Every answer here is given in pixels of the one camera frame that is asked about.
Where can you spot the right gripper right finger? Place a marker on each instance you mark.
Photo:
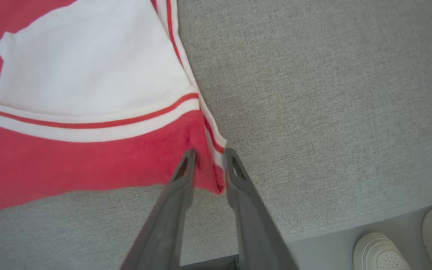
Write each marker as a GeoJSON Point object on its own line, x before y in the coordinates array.
{"type": "Point", "coordinates": [257, 232]}

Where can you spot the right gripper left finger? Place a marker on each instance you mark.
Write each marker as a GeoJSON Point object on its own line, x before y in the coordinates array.
{"type": "Point", "coordinates": [163, 225]}

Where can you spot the red white printed jersey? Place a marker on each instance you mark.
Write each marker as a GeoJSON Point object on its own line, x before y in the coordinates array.
{"type": "Point", "coordinates": [88, 75]}

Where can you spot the grey fabric sofa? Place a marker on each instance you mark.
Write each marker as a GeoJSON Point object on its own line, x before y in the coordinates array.
{"type": "Point", "coordinates": [332, 112]}

